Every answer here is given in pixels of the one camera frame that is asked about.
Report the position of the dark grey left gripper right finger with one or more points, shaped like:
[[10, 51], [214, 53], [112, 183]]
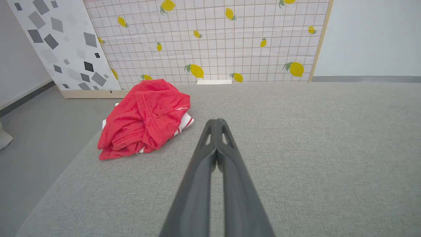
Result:
[[240, 197]]

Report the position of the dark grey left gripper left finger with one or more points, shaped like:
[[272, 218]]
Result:
[[194, 184]]

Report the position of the red Bulls basketball jersey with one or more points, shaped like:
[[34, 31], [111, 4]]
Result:
[[144, 115]]

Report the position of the lemon print grid panel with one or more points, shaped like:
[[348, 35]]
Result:
[[230, 49]]

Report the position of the white panel with grey shapes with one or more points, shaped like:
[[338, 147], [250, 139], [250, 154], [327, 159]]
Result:
[[65, 39]]

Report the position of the grey cushion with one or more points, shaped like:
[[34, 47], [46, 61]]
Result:
[[4, 138]]

